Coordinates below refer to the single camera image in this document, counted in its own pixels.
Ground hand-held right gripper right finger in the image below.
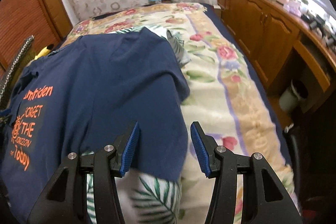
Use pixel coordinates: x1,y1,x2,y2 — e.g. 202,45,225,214
190,121,303,224

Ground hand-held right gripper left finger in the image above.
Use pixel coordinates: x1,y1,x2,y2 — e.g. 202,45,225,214
26,121,141,224

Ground navy blue t-shirt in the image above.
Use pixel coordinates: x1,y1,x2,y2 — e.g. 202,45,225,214
0,28,191,224

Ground palm leaf bedsheet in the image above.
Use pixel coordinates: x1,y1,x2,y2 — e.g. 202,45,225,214
83,25,189,224

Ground floral blanket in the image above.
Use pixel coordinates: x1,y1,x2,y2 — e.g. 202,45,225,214
63,2,300,224

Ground black chair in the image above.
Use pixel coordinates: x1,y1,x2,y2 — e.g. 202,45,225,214
283,124,336,224

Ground white waste bin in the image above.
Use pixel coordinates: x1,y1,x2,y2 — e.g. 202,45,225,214
279,80,309,113

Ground wooden sideboard cabinet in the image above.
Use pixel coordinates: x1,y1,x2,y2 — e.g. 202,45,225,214
217,0,336,135

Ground lilac packet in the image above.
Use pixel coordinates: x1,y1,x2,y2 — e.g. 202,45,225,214
286,2,301,16

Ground wooden louvered door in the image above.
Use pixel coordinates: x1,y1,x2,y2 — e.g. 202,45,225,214
0,0,74,72

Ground pile of black gadgets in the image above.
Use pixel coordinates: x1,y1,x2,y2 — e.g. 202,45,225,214
302,11,336,46

